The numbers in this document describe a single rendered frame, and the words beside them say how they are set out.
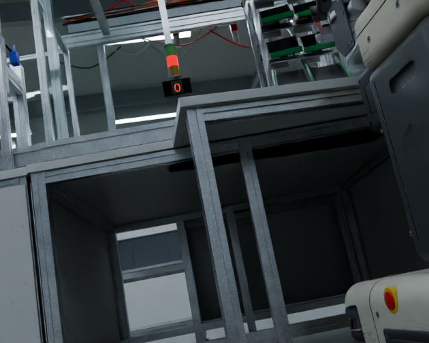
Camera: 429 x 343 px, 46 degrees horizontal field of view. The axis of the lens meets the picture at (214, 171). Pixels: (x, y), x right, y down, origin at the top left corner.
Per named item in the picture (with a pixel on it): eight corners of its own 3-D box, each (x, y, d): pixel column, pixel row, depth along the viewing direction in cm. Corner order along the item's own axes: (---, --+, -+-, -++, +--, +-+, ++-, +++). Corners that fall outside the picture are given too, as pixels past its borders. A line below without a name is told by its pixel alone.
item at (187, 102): (468, 71, 157) (466, 62, 158) (180, 107, 141) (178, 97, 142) (372, 143, 224) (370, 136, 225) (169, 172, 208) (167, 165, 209)
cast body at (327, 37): (335, 40, 192) (331, 22, 191) (323, 43, 193) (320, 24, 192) (333, 42, 200) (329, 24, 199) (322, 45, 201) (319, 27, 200)
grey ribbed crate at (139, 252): (188, 258, 375) (183, 228, 380) (104, 274, 371) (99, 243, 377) (191, 263, 416) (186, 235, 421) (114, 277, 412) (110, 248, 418)
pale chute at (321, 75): (353, 88, 199) (351, 77, 197) (319, 96, 200) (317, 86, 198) (337, 63, 223) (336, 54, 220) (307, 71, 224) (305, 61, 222)
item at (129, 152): (449, 99, 182) (446, 91, 183) (26, 173, 174) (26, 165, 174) (345, 185, 319) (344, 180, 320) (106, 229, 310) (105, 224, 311)
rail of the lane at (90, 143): (284, 126, 187) (278, 99, 190) (41, 169, 182) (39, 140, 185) (282, 131, 193) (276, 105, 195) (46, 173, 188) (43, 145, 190)
